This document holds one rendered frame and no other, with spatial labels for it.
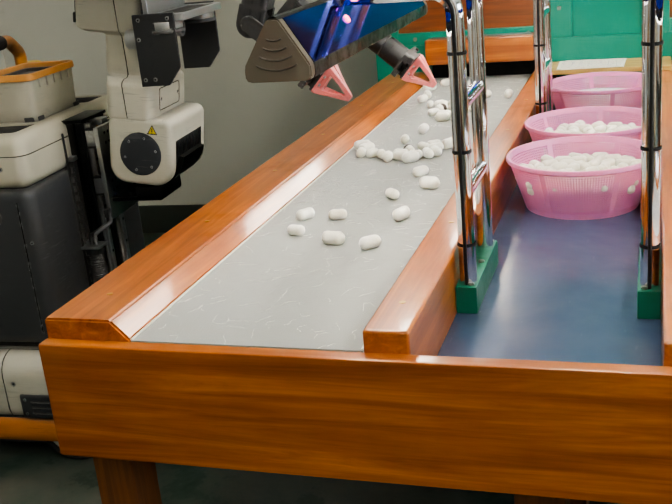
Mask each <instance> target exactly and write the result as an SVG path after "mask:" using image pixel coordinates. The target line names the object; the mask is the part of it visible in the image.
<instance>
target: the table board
mask: <svg viewBox="0 0 672 504"><path fill-rule="evenodd" d="M38 347H39V352H40V357H41V362H42V366H43V371H44V376H45V381H46V386H47V390H48V395H49V400H50V405H51V409H52V414H53V419H54V424H55V429H56V433H57V438H58V443H59V448H60V452H61V454H62V455H72V456H84V457H95V458H107V459H118V460H129V461H141V462H152V463H164V464H175V465H187V466H198V467H210V468H221V469H232V470H244V471H255V472H267V473H278V474H290V475H301V476H312V477H324V478H335V479H347V480H358V481H370V482H381V483H392V484H404V485H415V486H427V487H438V488H450V489H461V490H472V491H484V492H495V493H507V494H518V495H530V496H541V497H552V498H564V499H575V500H587V501H598V502H610V503H621V504H672V367H670V366H648V365H626V364H604V363H582V362H560V361H538V360H516V359H494V358H472V357H450V356H428V355H406V354H384V353H362V352H340V351H318V350H296V349H274V348H252V347H230V346H208V345H186V344H164V343H142V342H120V341H98V340H76V339H54V338H47V339H45V340H44V341H43V342H41V343H40V344H39V345H38Z"/></svg>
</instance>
